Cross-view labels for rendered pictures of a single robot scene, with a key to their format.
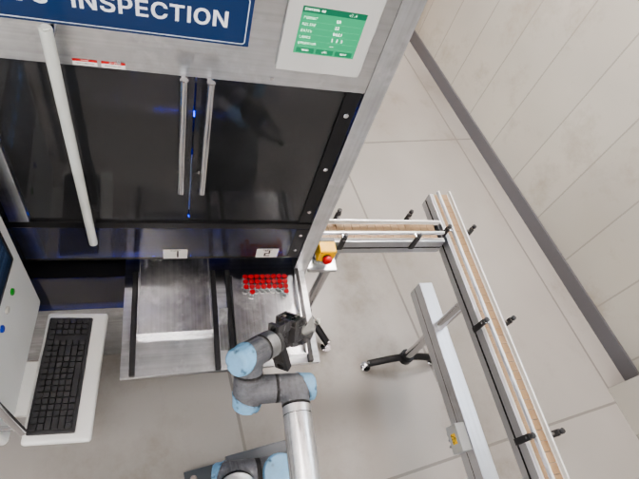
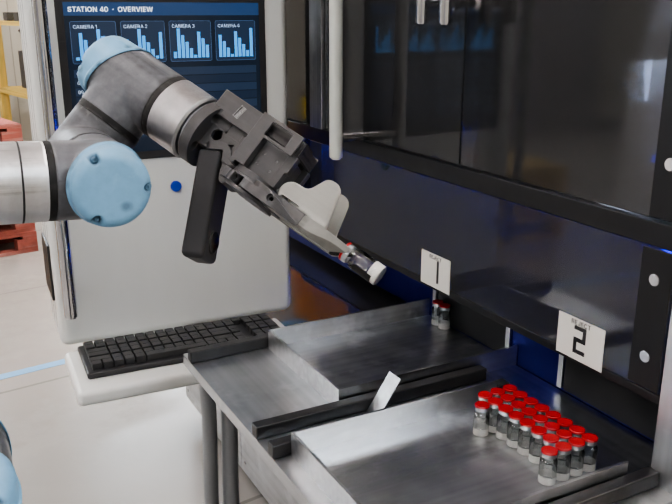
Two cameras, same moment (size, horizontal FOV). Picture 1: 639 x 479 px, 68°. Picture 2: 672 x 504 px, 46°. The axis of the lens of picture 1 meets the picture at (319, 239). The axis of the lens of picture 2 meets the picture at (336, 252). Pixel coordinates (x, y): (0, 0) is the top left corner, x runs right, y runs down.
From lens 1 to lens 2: 156 cm
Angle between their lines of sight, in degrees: 78
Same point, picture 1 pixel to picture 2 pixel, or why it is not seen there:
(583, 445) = not seen: outside the picture
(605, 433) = not seen: outside the picture
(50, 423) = (97, 352)
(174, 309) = (355, 362)
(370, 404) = not seen: outside the picture
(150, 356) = (239, 366)
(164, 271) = (424, 336)
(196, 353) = (278, 404)
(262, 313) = (456, 460)
